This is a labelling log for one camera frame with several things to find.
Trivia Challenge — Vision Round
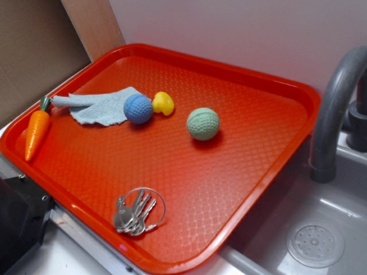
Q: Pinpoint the red plastic tray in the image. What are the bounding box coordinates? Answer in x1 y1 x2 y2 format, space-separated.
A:
1 44 321 274

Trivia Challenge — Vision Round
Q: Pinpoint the yellow rubber duck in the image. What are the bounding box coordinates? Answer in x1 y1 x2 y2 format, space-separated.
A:
152 92 174 116

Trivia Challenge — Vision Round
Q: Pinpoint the brown cardboard panel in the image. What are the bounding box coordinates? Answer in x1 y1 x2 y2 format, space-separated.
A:
1 1 90 127

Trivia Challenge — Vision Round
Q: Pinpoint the grey plastic sink basin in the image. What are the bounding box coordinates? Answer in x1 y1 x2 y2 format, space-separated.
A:
220 142 366 274

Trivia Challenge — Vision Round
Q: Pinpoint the blue dimpled ball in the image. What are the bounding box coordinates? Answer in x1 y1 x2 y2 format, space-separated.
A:
123 94 153 124

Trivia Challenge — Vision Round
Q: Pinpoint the grey toy faucet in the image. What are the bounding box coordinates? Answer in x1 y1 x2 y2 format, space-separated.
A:
309 45 366 183

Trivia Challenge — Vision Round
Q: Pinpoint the green dimpled ball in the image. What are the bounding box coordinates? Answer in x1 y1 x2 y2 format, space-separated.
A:
186 108 220 141

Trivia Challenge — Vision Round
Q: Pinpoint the wooden board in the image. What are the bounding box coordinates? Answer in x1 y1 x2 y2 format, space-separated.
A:
61 0 125 62

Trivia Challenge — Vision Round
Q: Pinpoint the light blue cloth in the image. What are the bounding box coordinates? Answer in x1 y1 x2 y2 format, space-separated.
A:
51 87 141 126

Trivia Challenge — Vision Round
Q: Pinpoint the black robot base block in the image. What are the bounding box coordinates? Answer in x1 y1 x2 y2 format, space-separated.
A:
1 177 53 274

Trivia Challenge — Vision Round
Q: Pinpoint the orange toy carrot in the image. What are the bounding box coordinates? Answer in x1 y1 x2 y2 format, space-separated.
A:
24 97 50 162

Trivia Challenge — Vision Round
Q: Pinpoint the silver key bunch on ring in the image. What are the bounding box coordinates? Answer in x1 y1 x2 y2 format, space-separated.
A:
113 187 167 237

